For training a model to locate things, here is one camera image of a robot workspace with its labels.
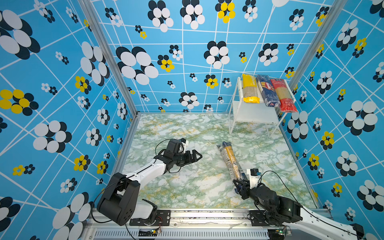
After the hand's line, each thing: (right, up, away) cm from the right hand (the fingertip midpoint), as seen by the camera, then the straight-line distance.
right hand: (236, 181), depth 77 cm
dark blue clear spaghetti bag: (-2, +9, 0) cm, 9 cm away
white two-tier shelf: (+11, +39, +25) cm, 48 cm away
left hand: (-20, +11, +7) cm, 24 cm away
